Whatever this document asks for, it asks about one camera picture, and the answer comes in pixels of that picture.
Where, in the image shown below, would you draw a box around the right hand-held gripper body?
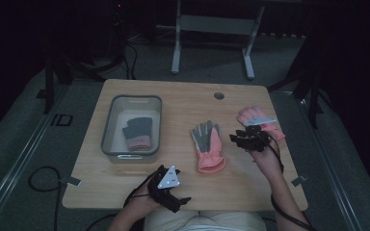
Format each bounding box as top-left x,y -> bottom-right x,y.
240,115 -> 278,152

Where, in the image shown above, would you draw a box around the pink glove with cartoon print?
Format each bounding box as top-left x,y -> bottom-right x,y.
236,106 -> 286,142

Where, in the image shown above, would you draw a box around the black tripod stand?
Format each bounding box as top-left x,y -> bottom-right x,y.
267,32 -> 330,130
35,32 -> 126,116

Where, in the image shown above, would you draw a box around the aluminium floor rail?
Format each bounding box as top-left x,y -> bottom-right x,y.
278,90 -> 364,231
0,85 -> 73,231

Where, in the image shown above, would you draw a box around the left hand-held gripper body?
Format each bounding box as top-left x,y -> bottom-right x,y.
147,165 -> 183,214

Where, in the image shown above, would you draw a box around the right hand-held gripper black cable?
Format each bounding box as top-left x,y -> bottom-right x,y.
268,133 -> 317,231

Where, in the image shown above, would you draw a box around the person's left hand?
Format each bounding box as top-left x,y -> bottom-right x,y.
124,182 -> 163,217

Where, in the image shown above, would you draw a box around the pink glove with grey palm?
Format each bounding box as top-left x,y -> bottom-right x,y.
190,119 -> 227,174

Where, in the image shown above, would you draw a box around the person's right hand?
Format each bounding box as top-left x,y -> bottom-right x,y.
250,143 -> 284,186

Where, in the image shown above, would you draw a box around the person's beige trousers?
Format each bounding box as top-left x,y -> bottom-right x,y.
143,209 -> 268,231

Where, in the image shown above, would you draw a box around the white metal desk frame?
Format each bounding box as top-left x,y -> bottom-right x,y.
171,0 -> 266,81

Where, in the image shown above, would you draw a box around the black background cables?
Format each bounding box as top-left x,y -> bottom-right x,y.
119,39 -> 140,81

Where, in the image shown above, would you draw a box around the black floor cable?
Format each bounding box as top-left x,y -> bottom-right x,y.
27,166 -> 63,231

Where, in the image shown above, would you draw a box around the grey plastic storage bin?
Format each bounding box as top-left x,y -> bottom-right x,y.
100,94 -> 163,165

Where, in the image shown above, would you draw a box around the hand-held gripper black cable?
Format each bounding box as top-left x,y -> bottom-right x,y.
268,133 -> 317,231
85,177 -> 158,231

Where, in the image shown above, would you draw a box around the left hand-held gripper black cable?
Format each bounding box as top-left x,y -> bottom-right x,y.
85,177 -> 158,231

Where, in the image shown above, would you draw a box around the metal table clip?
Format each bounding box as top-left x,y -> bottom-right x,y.
59,176 -> 82,188
290,174 -> 308,188

